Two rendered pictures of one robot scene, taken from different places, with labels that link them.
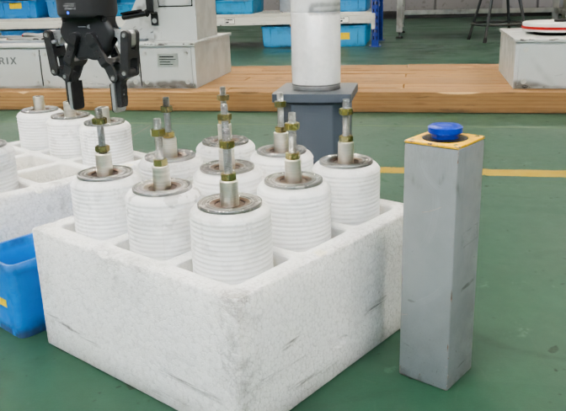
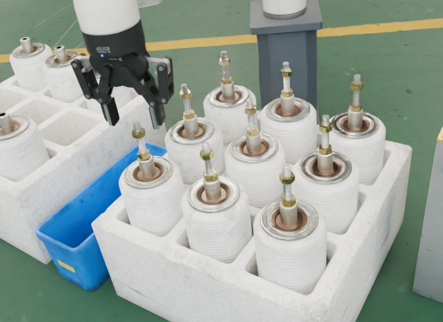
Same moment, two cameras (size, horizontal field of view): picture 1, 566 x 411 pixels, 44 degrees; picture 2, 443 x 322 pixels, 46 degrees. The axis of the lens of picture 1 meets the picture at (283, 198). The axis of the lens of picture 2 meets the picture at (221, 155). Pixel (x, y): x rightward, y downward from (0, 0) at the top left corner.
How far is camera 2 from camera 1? 41 cm
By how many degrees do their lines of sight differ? 20
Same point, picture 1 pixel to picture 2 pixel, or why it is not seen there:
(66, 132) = (65, 78)
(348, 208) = (362, 169)
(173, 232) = (233, 236)
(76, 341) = (146, 301)
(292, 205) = (333, 198)
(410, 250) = (433, 218)
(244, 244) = (312, 259)
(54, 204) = (82, 163)
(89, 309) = (159, 287)
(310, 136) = (285, 59)
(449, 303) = not seen: outside the picture
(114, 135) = not seen: hidden behind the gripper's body
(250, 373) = not seen: outside the picture
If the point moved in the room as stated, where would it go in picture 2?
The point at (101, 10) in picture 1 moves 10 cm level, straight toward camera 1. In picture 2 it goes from (134, 47) to (157, 81)
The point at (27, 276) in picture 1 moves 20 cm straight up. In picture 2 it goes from (88, 251) to (53, 158)
